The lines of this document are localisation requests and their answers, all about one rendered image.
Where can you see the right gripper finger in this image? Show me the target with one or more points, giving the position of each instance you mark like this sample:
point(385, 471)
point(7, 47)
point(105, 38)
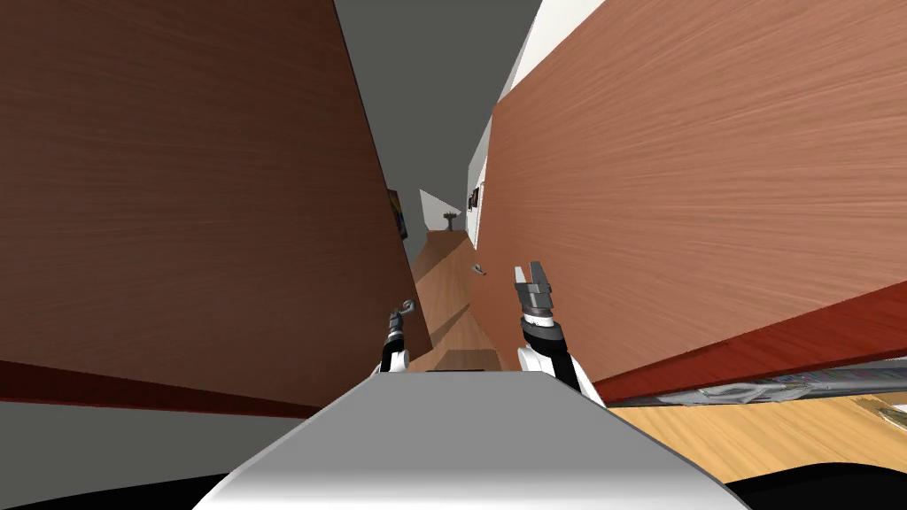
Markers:
point(539, 274)
point(520, 275)

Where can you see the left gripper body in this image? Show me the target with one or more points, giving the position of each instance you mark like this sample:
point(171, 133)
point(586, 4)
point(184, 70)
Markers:
point(407, 308)

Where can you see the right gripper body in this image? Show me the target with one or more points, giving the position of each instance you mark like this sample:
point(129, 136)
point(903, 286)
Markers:
point(535, 289)

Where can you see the dark grey stand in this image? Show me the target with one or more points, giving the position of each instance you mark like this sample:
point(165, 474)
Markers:
point(450, 220)

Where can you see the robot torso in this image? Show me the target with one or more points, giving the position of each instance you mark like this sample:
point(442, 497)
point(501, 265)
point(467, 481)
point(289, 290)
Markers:
point(468, 439)

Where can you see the brown wooden door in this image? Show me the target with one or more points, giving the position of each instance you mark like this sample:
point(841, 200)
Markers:
point(177, 212)
point(673, 198)

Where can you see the small dark wall picture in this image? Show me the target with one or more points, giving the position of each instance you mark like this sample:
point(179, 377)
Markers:
point(473, 197)

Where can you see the dark colourful wall picture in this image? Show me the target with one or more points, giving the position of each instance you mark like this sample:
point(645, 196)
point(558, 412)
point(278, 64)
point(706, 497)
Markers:
point(400, 216)

